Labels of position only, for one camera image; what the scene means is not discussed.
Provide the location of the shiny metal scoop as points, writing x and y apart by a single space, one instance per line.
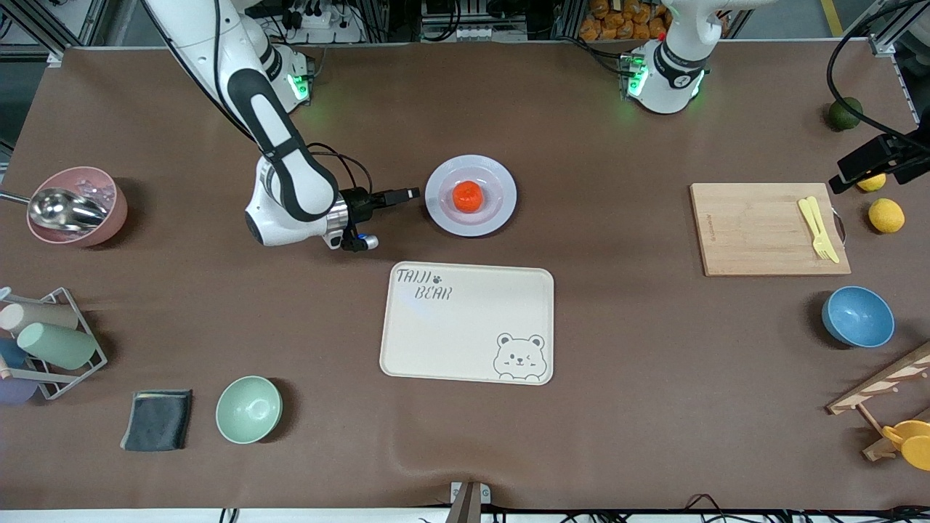
62 209

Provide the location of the purple cup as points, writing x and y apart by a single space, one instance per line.
16 391

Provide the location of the orange mandarin fruit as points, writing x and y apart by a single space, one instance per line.
468 197

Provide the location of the sage green cup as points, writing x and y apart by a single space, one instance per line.
58 346

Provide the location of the blue bowl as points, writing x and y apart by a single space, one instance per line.
859 317

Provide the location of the yellow plastic fork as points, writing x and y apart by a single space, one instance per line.
808 214

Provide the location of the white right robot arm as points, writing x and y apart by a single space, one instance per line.
290 181

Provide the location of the yellow lemon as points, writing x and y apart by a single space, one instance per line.
872 183
886 216

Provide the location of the pink bowl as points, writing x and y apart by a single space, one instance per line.
109 221

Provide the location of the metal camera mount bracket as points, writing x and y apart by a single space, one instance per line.
468 501

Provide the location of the dark green avocado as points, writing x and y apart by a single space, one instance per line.
846 113

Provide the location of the white power strip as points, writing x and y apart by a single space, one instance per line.
327 25

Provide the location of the cream bear print tray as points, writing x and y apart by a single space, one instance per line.
465 327

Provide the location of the wooden drying rack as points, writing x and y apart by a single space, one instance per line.
883 381

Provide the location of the yellow plastic knife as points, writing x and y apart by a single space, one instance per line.
830 250

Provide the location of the pale lavender round plate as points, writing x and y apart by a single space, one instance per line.
439 207

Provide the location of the folded dark grey cloth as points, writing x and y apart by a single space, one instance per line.
156 421

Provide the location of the wooden cutting board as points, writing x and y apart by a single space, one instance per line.
763 240

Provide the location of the bag of orange fruits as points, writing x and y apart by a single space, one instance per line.
625 20

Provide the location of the mint green bowl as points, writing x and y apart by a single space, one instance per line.
248 410

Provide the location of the blue cup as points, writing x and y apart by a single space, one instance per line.
11 354

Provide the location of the yellow mug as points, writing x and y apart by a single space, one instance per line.
914 444

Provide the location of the clear ice cubes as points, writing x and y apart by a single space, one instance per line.
98 189

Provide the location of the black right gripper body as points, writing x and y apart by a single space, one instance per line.
359 203

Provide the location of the beige cup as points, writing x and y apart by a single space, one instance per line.
40 317

